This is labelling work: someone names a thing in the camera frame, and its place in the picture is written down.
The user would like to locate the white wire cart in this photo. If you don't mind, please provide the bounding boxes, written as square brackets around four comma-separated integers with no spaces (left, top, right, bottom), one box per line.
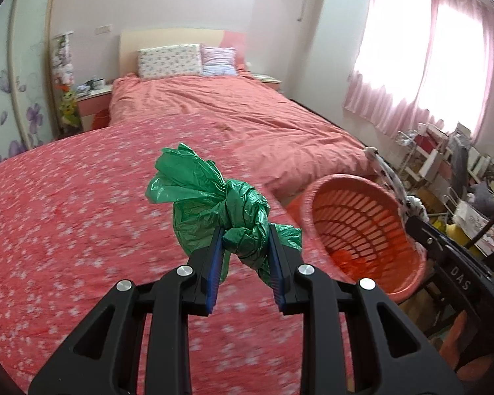
[396,129,421,173]

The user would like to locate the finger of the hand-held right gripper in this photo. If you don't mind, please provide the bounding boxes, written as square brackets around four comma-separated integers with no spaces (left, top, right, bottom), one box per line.
[404,213,443,264]

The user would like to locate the person's right hand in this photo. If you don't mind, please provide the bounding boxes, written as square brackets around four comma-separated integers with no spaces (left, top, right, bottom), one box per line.
[441,309,494,383]

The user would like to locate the salmon duvet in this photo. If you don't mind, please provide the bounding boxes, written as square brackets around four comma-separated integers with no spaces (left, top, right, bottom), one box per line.
[107,68,375,210]

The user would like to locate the white floral pillow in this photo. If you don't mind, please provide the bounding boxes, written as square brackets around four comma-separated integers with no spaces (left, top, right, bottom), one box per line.
[137,44,204,81]

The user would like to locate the yellow bag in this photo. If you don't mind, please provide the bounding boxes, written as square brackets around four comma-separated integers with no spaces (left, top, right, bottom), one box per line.
[434,219,466,244]

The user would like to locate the hanging plush toys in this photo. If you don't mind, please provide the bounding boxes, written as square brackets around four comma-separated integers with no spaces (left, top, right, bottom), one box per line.
[51,33,75,87]

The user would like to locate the pink white nightstand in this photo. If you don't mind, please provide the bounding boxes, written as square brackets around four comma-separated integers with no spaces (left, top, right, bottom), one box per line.
[253,73,283,93]
[75,83,115,133]

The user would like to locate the pink curtains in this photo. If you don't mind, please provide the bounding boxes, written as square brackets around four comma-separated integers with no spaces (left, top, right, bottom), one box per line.
[343,0,494,134]

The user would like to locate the floral glass sliding wardrobe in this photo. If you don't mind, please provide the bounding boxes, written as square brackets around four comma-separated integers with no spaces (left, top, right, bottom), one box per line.
[0,0,56,169]

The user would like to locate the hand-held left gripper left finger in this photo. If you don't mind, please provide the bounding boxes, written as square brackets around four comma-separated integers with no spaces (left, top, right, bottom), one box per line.
[28,225,230,395]

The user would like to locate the green plush toy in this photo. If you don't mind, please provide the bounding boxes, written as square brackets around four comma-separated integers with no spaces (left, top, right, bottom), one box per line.
[60,86,82,128]

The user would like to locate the green plastic bag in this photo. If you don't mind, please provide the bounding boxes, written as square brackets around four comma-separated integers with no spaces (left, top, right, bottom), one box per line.
[145,143,304,288]

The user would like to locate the white black-spotted cloth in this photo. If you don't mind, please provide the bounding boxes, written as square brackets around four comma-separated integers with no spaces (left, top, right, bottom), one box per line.
[364,147,429,225]

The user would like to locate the white air conditioner pipe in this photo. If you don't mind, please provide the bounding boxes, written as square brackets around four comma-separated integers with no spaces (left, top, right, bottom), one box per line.
[297,0,328,22]

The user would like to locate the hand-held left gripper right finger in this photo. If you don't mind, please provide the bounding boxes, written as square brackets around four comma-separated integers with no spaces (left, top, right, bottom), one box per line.
[268,224,464,395]

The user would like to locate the pink striped pillow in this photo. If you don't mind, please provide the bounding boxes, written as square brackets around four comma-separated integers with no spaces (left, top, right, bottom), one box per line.
[201,46,238,77]

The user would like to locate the pink plastic basket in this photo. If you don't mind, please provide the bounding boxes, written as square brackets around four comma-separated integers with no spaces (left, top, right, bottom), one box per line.
[286,174,428,302]

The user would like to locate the pink floral blanket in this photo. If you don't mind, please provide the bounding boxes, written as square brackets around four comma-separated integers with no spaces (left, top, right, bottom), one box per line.
[0,113,355,395]

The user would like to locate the white storage shelf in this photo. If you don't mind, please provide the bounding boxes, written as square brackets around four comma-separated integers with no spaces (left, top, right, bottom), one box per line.
[414,122,457,184]

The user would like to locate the beige pink bed headboard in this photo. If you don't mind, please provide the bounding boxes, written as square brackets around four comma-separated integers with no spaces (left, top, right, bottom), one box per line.
[119,28,248,81]

